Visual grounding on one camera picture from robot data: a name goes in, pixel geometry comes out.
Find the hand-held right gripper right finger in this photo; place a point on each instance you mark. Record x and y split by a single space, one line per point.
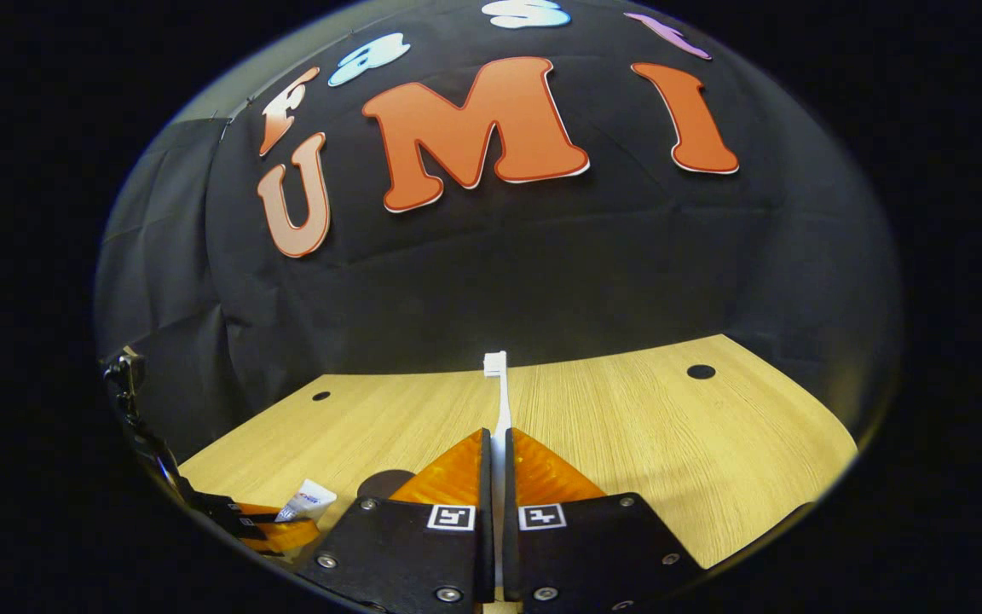
593 554

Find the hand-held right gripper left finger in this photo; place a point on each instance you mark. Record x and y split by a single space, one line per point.
406 554

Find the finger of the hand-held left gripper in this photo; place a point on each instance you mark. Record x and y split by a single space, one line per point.
286 535
235 512

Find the white toothpaste tube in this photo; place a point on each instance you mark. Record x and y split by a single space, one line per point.
308 501

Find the dark brown round coaster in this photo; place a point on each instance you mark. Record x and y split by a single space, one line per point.
382 483

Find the white toothbrush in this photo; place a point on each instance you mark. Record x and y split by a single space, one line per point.
504 401

